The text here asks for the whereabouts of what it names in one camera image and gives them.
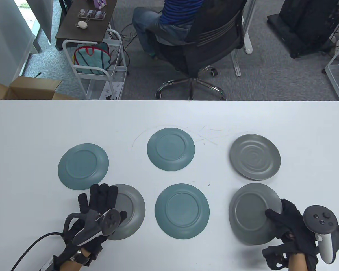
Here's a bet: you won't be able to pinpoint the person's left hand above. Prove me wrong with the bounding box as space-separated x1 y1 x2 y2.
63 183 128 256

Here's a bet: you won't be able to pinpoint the smartphone with patterned case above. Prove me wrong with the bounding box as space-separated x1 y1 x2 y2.
78 9 107 21

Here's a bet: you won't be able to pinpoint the left wrist strap device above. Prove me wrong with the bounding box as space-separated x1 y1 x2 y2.
53 245 102 267

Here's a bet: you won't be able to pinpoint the grey right glove controller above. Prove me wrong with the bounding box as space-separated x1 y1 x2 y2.
303 205 339 265

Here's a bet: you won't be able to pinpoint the person's left forearm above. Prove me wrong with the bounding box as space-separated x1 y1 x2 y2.
58 258 86 271

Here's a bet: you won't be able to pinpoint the grey left glove controller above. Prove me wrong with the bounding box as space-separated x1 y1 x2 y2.
63 208 122 246

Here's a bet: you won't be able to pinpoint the person's right forearm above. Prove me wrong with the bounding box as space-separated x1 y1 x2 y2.
288 253 310 271

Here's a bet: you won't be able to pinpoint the person's right hand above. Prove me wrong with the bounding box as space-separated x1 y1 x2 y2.
265 199 339 257

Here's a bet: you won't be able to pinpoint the black floor cables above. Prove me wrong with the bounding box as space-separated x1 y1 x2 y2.
119 22 139 58

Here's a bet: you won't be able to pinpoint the black cable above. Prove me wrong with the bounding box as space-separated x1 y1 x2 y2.
11 232 65 271

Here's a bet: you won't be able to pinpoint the grey glove controller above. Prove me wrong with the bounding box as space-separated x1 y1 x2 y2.
303 205 339 265
63 208 122 246

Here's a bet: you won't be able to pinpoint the right wrist strap device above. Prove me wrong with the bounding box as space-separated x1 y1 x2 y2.
262 245 290 271

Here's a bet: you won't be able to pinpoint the teal bag with red trim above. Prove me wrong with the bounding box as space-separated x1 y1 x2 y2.
74 42 111 76

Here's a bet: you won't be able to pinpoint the cardboard box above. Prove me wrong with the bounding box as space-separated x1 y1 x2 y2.
0 75 80 111

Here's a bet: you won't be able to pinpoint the black office chair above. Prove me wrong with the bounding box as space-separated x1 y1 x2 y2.
153 0 248 101

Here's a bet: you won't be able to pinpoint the dark brown desk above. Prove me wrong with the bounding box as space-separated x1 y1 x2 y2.
55 0 118 52

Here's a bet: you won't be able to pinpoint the wrist strap device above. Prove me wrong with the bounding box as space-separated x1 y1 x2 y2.
53 245 102 267
262 245 290 271

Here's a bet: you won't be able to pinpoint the teal plate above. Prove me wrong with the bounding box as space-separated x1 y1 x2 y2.
58 143 109 190
155 183 210 240
147 128 195 171

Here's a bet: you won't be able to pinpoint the grey ridged plate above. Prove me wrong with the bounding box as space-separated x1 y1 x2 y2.
229 134 281 181

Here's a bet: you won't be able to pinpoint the white desk leg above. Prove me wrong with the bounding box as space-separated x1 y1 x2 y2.
230 0 254 77

